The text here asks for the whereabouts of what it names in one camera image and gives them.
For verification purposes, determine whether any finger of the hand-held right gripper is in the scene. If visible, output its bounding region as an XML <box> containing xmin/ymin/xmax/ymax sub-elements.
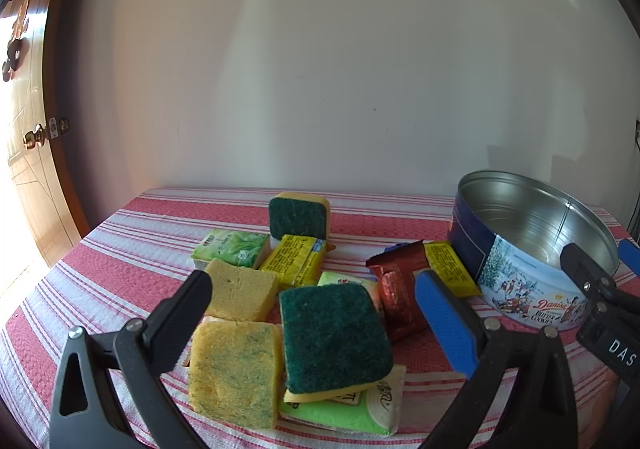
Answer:
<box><xmin>619</xmin><ymin>238</ymin><xmax>640</xmax><ymax>276</ymax></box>
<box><xmin>560</xmin><ymin>243</ymin><xmax>640</xmax><ymax>317</ymax></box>

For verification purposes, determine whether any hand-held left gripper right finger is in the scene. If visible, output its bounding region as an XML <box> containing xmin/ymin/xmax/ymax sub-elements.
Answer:
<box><xmin>414</xmin><ymin>270</ymin><xmax>583</xmax><ymax>449</ymax></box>

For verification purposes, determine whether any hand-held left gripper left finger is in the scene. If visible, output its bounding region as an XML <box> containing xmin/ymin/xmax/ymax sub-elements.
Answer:
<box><xmin>49</xmin><ymin>270</ymin><xmax>216</xmax><ymax>449</ymax></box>

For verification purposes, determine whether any red snack packet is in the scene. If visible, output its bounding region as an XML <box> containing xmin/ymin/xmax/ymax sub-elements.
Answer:
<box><xmin>366</xmin><ymin>241</ymin><xmax>436</xmax><ymax>344</ymax></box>

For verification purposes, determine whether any yellow snack packet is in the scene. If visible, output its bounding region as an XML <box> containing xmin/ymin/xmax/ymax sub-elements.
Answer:
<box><xmin>258</xmin><ymin>234</ymin><xmax>331</xmax><ymax>289</ymax></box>
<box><xmin>424</xmin><ymin>240</ymin><xmax>482</xmax><ymax>299</ymax></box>

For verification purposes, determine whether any plain yellow sponge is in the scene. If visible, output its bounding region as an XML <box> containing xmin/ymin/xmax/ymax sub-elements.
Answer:
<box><xmin>204</xmin><ymin>257</ymin><xmax>279</xmax><ymax>322</ymax></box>

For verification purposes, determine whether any round blue cookie tin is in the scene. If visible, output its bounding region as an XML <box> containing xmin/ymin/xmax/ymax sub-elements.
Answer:
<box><xmin>447</xmin><ymin>170</ymin><xmax>621</xmax><ymax>332</ymax></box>

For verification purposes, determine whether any green-stained yellow sponge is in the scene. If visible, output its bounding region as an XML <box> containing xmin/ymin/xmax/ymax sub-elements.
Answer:
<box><xmin>188</xmin><ymin>319</ymin><xmax>284</xmax><ymax>430</ymax></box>

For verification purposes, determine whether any thick green yellow sponge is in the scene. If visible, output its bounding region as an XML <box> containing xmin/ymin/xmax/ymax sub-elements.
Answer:
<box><xmin>268</xmin><ymin>192</ymin><xmax>332</xmax><ymax>240</ymax></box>

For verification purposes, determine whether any red white striped tablecloth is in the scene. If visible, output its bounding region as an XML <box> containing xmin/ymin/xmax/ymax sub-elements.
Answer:
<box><xmin>0</xmin><ymin>186</ymin><xmax>640</xmax><ymax>449</ymax></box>

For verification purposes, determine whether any wooden door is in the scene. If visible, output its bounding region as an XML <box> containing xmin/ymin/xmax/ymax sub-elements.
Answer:
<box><xmin>0</xmin><ymin>0</ymin><xmax>91</xmax><ymax>275</ymax></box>

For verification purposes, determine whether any brass door knob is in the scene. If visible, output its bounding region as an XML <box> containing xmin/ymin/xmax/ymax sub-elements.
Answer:
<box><xmin>23</xmin><ymin>125</ymin><xmax>47</xmax><ymax>150</ymax></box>

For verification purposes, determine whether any hanging door decoration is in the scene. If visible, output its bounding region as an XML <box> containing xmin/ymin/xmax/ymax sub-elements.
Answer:
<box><xmin>1</xmin><ymin>0</ymin><xmax>32</xmax><ymax>82</ymax></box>

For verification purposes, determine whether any dark wooden door frame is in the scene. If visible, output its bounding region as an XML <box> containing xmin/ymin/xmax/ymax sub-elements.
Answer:
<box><xmin>41</xmin><ymin>0</ymin><xmax>93</xmax><ymax>237</ymax></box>

